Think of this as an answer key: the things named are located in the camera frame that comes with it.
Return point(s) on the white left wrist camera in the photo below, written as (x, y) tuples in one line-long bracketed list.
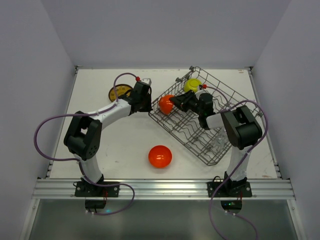
[(146, 81)]

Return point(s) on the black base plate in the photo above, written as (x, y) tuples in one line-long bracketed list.
[(229, 190), (85, 189)]

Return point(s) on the lime green bowl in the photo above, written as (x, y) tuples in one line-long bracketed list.
[(192, 84)]

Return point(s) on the controller box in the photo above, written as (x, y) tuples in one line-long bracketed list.
[(94, 205), (231, 204)]

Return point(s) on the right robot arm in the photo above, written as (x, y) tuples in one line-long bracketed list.
[(243, 133)]

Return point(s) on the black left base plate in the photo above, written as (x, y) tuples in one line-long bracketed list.
[(85, 189)]

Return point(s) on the clear glass left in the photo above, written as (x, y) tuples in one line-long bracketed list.
[(219, 142)]

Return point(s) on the aluminium mounting rail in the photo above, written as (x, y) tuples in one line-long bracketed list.
[(147, 189)]

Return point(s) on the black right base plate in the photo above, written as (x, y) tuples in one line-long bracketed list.
[(229, 190)]

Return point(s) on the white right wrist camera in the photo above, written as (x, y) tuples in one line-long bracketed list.
[(198, 93)]

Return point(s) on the right controller box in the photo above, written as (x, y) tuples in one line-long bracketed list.
[(231, 204)]

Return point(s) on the grey wire dish rack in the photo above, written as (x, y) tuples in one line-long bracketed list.
[(184, 126)]

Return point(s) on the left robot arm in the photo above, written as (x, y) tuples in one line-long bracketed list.
[(83, 135)]

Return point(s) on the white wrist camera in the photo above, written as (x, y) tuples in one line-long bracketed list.
[(146, 81), (198, 93)]

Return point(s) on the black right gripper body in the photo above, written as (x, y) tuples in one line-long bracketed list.
[(185, 101)]

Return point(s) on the left controller box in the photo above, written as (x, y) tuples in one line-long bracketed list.
[(94, 205)]

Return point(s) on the yellow patterned plate dark rim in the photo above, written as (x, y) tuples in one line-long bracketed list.
[(120, 89)]

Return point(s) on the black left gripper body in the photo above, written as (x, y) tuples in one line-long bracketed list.
[(144, 99)]

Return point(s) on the orange bowl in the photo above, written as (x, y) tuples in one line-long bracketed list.
[(165, 104), (160, 156)]

